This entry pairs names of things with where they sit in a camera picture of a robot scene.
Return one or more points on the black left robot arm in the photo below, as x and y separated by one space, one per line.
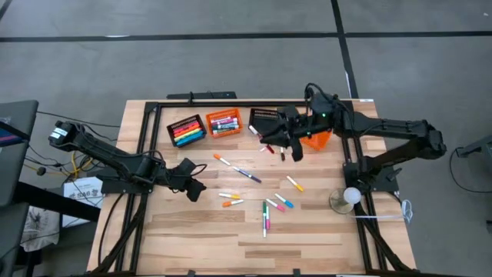
115 157

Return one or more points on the black round plug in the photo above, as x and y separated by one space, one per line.
41 171

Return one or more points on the dark grey desk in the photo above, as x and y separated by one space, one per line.
17 161
11 238

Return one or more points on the white marker yellow cap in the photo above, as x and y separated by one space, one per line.
229 195
294 184

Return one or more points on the maroon Expo marker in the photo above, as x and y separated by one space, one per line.
221 119

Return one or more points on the pink highlighter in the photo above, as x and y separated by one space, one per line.
185 125
185 128

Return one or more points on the long thin red marker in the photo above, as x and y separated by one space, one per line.
253 130

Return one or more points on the black bar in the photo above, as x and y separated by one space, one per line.
57 202

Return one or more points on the white printed cloth bag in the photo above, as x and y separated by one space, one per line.
38 227

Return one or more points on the white marker orange cap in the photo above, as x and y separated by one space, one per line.
221 159
232 203

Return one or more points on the black plastic basket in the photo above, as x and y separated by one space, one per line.
171 132
263 119

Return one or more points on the blue highlighter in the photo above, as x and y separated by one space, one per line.
189 140
188 137

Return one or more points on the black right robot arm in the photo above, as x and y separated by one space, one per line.
384 127

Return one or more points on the long thin purple marker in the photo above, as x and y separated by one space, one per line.
246 174

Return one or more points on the white marker pink cap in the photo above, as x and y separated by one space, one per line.
268 218
275 205

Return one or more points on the thin black marker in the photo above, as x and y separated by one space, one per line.
282 155

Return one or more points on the orange plastic basket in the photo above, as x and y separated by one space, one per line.
227 112
317 141

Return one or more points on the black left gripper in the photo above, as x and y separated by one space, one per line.
190 179

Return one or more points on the white sticker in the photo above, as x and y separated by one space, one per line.
367 100

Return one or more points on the black frame bracket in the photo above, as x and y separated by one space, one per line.
191 273
296 272

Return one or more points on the white marker blue cap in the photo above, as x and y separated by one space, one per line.
284 201

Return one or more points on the blue Expo marker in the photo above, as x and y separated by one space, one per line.
227 125

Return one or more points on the brass lamp with white bulb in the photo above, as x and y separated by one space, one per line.
346 198

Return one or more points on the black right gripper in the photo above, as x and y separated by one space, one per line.
319 115

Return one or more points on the black power strip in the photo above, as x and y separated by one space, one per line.
207 95

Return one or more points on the white printed paper sheet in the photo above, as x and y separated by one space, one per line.
82 194

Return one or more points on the orange Sharpie highlighter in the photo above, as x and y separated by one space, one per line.
187 131

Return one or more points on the yellow-green highlighter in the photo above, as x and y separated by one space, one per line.
188 134

